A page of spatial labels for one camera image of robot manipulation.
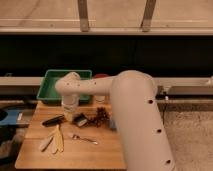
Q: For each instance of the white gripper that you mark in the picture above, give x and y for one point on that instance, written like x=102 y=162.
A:
x=69 y=104

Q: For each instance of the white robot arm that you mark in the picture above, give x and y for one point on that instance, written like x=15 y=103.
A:
x=138 y=121

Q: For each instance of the red bowl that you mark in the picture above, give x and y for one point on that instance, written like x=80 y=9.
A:
x=100 y=75

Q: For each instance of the silver metal fork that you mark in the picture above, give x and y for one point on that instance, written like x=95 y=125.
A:
x=77 y=137

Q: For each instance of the yellow banana peel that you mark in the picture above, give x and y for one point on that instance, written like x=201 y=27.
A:
x=56 y=138

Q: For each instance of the green plastic tray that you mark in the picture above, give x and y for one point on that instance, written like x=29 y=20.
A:
x=47 y=92

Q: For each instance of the wooden table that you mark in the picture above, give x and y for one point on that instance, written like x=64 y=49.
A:
x=77 y=154

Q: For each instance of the bunch of dark grapes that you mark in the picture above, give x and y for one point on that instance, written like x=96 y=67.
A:
x=101 y=117

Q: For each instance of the white plastic cup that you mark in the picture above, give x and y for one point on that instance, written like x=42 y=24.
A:
x=100 y=98

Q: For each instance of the blue sponge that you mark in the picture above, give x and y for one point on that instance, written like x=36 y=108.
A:
x=112 y=124

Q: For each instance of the blue box on left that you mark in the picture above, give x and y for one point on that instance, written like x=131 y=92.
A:
x=12 y=118

